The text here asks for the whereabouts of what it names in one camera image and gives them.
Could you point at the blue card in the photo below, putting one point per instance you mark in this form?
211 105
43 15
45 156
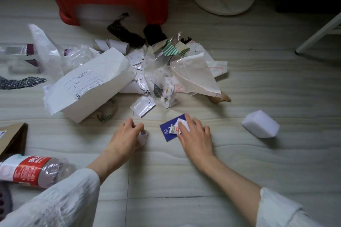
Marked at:
166 131

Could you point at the clear plastic box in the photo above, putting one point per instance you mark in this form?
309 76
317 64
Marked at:
16 51

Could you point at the red-lined waste basket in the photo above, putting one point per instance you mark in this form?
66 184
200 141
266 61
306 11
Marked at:
5 203

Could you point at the black white patterned cloth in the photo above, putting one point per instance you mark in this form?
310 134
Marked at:
21 83

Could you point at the white foam block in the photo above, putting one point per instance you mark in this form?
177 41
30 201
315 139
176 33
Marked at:
261 124

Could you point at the plastic bottle red label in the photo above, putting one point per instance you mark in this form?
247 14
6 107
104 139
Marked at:
29 171

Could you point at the person's right hand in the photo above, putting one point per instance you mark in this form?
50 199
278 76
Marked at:
198 144

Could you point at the person's left forearm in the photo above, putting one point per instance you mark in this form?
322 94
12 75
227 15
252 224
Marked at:
106 167

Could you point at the white parcel bag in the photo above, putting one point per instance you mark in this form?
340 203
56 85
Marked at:
101 80

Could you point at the black mesh piece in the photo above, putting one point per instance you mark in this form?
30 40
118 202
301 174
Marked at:
154 34
125 32

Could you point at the white right sleeve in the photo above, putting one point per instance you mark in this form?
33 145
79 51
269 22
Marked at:
279 211

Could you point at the person's right forearm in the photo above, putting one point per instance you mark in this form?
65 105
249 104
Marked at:
231 189

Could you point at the person's left hand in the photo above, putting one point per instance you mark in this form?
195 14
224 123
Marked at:
125 141

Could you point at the brown labelled cardboard mailer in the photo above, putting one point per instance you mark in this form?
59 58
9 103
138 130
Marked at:
13 136

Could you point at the white left sleeve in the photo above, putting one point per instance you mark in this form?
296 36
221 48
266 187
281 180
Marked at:
58 203

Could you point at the white sleeve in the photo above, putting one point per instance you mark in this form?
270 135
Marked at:
58 203
279 211

